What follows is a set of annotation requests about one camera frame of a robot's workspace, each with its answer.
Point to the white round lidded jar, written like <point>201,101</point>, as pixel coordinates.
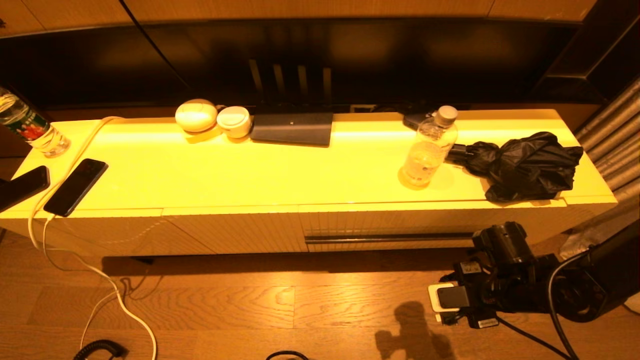
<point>233,121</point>

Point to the cream ribbed cabinet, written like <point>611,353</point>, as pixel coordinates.
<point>225,170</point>

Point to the small black flat device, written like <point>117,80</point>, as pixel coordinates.
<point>412,120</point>

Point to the water bottle with green label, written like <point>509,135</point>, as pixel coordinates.
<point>34,130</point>

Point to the black smartphone on charger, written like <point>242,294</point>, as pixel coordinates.
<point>75,187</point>

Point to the cabinet drawer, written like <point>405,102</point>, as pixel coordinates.
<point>400,220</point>

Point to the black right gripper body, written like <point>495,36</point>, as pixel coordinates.
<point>485,295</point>

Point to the black flat television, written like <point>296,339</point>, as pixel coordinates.
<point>350,60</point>

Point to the white egg-shaped device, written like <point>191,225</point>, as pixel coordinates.
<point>196,116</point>

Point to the dark grey flat box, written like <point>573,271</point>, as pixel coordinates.
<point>292,129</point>

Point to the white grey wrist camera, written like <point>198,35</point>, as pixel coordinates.
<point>450,297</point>

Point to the black umbrella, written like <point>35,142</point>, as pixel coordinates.
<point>530,167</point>

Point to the dark wooden shelf unit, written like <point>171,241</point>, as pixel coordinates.
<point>600,55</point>

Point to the clear bottle with white cap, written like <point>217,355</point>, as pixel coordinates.
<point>426,154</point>

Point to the grey curtain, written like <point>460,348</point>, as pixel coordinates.
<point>615,140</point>

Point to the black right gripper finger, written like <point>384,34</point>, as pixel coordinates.
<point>448,319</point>
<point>448,278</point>

